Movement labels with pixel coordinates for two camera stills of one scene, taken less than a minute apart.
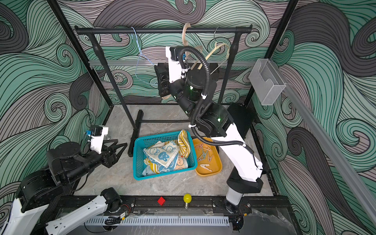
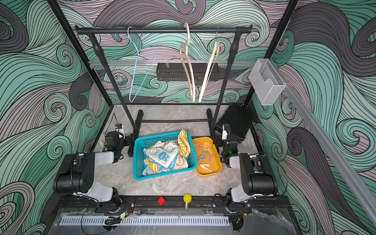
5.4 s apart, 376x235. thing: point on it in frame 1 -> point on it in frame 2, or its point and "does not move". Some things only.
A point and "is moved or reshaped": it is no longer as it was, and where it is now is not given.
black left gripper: (110, 156) -> (129, 143)
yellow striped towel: (184, 148) does not move
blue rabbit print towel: (164, 155) does not move
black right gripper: (165, 73) -> (219, 140)
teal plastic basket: (141, 143) does not move
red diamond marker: (161, 200) does not move
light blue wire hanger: (142, 55) is moved or reshaped
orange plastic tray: (208, 160) does not move
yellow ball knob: (187, 199) does not move
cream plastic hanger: (217, 46) -> (213, 59)
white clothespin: (203, 166) does not move
